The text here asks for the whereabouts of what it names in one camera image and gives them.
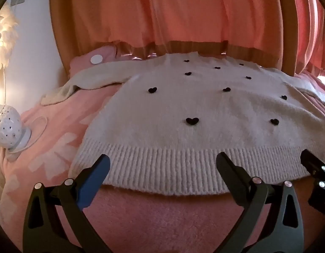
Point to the pink floral blanket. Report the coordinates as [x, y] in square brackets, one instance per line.
[141, 221]

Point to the white feather lamp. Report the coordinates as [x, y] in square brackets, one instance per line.
[4, 47]

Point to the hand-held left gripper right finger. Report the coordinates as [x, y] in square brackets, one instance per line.
[228, 176]

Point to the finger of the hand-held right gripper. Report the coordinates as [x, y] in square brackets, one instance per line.
[314, 164]

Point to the orange curtain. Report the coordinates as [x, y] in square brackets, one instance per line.
[151, 10]

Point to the pink pillow with white dot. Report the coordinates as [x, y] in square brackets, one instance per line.
[108, 54]

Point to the white sweater with black hearts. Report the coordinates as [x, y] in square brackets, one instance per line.
[178, 105]

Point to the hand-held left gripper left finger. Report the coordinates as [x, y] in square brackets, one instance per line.
[92, 181]

